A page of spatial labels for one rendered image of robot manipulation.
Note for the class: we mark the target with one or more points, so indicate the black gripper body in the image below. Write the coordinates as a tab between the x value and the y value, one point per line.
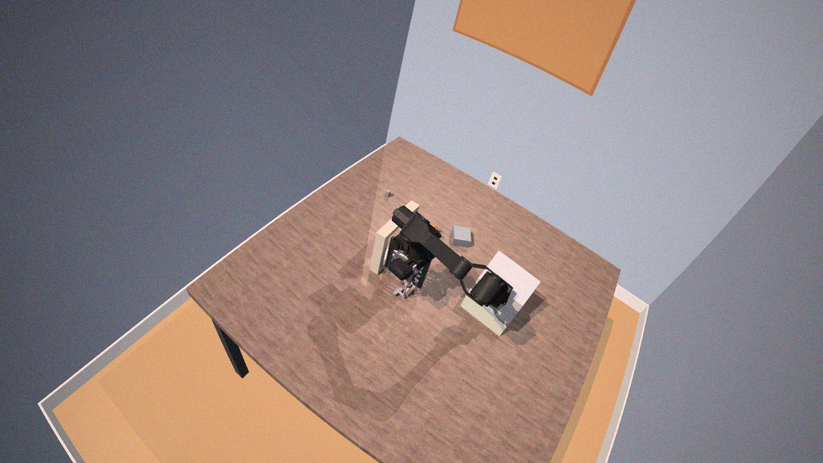
403	269

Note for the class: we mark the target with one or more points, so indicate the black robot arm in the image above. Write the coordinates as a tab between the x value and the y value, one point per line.
491	288

